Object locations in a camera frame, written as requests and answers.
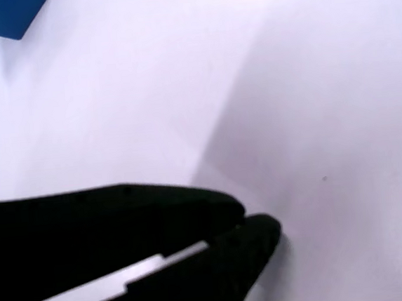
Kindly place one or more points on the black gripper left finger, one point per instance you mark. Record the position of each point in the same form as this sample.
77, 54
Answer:
88, 230

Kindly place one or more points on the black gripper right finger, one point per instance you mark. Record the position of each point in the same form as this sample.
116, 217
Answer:
205, 284

